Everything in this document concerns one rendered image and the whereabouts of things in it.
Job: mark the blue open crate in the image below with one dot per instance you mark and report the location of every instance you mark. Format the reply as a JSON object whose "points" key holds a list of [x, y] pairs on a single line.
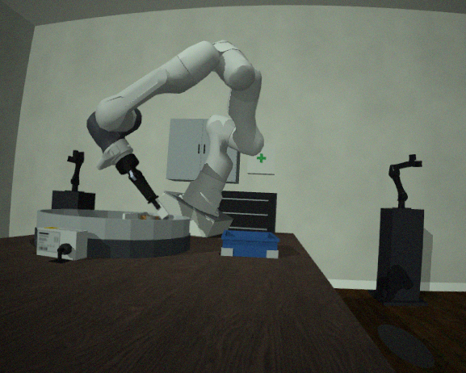
{"points": [[249, 244]]}

